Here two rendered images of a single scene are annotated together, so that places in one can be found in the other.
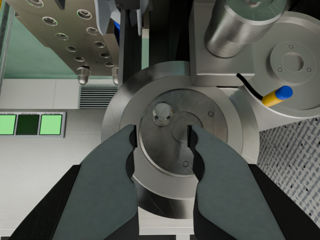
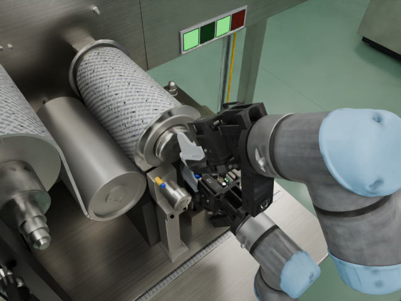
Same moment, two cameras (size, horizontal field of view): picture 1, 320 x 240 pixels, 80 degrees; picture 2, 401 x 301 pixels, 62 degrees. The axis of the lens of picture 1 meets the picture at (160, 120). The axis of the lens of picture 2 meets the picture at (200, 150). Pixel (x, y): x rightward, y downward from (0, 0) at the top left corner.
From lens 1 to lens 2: 0.52 m
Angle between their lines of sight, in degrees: 51
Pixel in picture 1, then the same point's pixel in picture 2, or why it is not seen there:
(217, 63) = (169, 177)
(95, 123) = (156, 54)
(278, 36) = (124, 201)
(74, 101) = not seen: outside the picture
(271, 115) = (122, 168)
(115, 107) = not seen: hidden behind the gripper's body
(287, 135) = not seen: hidden behind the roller
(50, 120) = (191, 42)
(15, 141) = (215, 14)
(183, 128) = (177, 148)
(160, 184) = (179, 119)
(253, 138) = (138, 157)
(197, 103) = (172, 159)
